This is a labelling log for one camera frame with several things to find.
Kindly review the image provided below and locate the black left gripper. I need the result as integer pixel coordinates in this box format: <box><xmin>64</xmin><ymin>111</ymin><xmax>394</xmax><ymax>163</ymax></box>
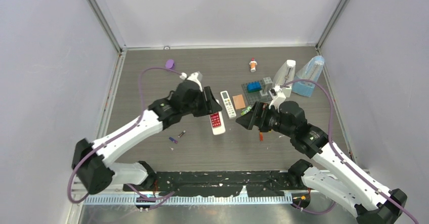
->
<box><xmin>183</xmin><ymin>87</ymin><xmax>221</xmax><ymax>118</ymax></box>

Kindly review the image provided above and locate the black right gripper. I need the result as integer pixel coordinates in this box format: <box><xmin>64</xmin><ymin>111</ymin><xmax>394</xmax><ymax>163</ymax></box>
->
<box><xmin>235</xmin><ymin>101</ymin><xmax>293</xmax><ymax>137</ymax></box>

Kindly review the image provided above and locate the white remote with red keypad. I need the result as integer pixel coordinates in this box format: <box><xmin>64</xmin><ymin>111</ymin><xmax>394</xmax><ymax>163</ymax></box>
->
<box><xmin>209</xmin><ymin>111</ymin><xmax>226</xmax><ymax>136</ymax></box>

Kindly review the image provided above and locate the blue purple battery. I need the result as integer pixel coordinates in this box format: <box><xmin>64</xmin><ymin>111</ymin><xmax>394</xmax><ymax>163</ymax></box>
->
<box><xmin>169</xmin><ymin>137</ymin><xmax>178</xmax><ymax>144</ymax></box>

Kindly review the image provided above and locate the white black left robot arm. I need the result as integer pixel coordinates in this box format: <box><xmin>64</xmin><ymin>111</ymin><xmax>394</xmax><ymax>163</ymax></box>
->
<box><xmin>72</xmin><ymin>80</ymin><xmax>222</xmax><ymax>195</ymax></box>

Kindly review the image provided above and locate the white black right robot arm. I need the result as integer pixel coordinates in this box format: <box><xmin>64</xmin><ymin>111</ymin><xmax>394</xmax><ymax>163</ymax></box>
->
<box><xmin>236</xmin><ymin>101</ymin><xmax>407</xmax><ymax>223</ymax></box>

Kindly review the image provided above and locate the slim white remote control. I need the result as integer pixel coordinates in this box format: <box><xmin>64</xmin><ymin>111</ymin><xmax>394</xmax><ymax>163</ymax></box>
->
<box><xmin>220</xmin><ymin>91</ymin><xmax>237</xmax><ymax>119</ymax></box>

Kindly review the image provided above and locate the green owl toy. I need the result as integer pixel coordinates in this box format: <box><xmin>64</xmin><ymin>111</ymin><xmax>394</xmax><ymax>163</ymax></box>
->
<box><xmin>240</xmin><ymin>106</ymin><xmax>252</xmax><ymax>116</ymax></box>

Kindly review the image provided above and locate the brown cork square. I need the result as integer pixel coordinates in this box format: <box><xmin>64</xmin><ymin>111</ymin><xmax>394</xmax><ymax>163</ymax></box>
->
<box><xmin>233</xmin><ymin>95</ymin><xmax>246</xmax><ymax>110</ymax></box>

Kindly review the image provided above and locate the grey building block baseplate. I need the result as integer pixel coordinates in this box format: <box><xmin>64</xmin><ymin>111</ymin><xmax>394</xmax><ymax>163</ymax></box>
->
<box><xmin>241</xmin><ymin>82</ymin><xmax>272</xmax><ymax>105</ymax></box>

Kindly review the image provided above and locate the blue building brick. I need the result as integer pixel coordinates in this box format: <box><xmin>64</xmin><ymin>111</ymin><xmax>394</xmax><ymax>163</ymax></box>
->
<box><xmin>246</xmin><ymin>81</ymin><xmax>262</xmax><ymax>93</ymax></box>

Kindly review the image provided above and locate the small orange white bottle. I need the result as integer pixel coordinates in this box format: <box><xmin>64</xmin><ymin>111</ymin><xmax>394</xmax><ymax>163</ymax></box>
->
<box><xmin>249</xmin><ymin>58</ymin><xmax>258</xmax><ymax>72</ymax></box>

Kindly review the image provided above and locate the white metronome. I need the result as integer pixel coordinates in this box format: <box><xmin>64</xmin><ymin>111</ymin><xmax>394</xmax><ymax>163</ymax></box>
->
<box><xmin>273</xmin><ymin>60</ymin><xmax>296</xmax><ymax>98</ymax></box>

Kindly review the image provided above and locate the purple plastic cap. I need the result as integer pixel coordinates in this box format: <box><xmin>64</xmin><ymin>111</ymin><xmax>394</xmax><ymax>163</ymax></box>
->
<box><xmin>165</xmin><ymin>59</ymin><xmax>175</xmax><ymax>70</ymax></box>

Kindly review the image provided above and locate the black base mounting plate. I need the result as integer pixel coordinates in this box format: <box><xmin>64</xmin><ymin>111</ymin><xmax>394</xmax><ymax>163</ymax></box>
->
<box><xmin>134</xmin><ymin>170</ymin><xmax>313</xmax><ymax>197</ymax></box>

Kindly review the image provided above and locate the light blue metronome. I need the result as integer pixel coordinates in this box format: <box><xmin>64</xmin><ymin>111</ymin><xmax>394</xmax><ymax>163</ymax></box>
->
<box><xmin>292</xmin><ymin>56</ymin><xmax>325</xmax><ymax>97</ymax></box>

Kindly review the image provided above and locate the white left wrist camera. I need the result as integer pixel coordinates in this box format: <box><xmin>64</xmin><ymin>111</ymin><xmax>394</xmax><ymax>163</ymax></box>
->
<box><xmin>179</xmin><ymin>71</ymin><xmax>203</xmax><ymax>92</ymax></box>

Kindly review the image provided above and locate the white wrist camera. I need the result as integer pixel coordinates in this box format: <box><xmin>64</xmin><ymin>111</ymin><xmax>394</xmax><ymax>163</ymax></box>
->
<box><xmin>179</xmin><ymin>71</ymin><xmax>203</xmax><ymax>92</ymax></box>
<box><xmin>269</xmin><ymin>85</ymin><xmax>287</xmax><ymax>109</ymax></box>

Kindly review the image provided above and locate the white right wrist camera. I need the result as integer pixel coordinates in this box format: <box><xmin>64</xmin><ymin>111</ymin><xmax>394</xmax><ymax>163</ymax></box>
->
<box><xmin>269</xmin><ymin>85</ymin><xmax>287</xmax><ymax>109</ymax></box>

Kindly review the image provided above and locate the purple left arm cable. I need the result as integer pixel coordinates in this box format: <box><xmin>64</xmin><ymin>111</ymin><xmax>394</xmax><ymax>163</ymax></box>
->
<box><xmin>68</xmin><ymin>67</ymin><xmax>183</xmax><ymax>204</ymax></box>

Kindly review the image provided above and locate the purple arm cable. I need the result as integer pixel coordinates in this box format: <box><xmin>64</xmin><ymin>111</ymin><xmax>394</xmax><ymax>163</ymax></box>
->
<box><xmin>281</xmin><ymin>79</ymin><xmax>419</xmax><ymax>224</ymax></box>
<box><xmin>68</xmin><ymin>67</ymin><xmax>183</xmax><ymax>204</ymax></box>

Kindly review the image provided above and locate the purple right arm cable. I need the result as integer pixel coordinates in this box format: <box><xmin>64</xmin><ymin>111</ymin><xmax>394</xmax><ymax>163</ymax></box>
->
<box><xmin>281</xmin><ymin>79</ymin><xmax>419</xmax><ymax>224</ymax></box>

